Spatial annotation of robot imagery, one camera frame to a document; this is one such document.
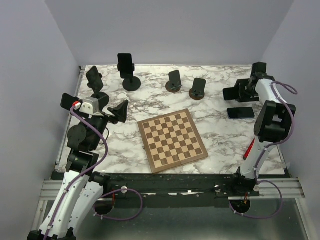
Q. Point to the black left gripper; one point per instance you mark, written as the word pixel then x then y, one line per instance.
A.
pixel 120 112

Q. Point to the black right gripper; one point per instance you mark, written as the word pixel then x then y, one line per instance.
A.
pixel 243 97

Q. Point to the black round phone stand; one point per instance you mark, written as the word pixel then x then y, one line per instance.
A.
pixel 132 84
pixel 103 99

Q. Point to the dark blue phone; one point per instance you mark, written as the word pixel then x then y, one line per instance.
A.
pixel 231 93

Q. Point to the black phone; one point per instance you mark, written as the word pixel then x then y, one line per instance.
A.
pixel 67 101

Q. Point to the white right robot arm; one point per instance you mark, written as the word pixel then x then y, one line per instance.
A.
pixel 273 126

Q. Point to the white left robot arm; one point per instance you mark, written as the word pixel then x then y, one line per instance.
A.
pixel 82 186

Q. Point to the round wooden phone stand right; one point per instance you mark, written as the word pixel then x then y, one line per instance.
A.
pixel 197 92

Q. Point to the round wooden phone stand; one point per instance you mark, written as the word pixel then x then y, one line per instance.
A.
pixel 197 92
pixel 174 84

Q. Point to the round wooden phone stand left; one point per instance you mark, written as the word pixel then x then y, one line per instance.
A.
pixel 174 84

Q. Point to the wooden chessboard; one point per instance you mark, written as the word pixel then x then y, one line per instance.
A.
pixel 171 140

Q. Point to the red toy microphone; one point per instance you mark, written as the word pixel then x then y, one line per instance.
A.
pixel 246 154

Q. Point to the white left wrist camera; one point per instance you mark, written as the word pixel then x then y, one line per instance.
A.
pixel 90 106

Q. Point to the aluminium front rail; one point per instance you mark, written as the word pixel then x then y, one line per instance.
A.
pixel 290 188

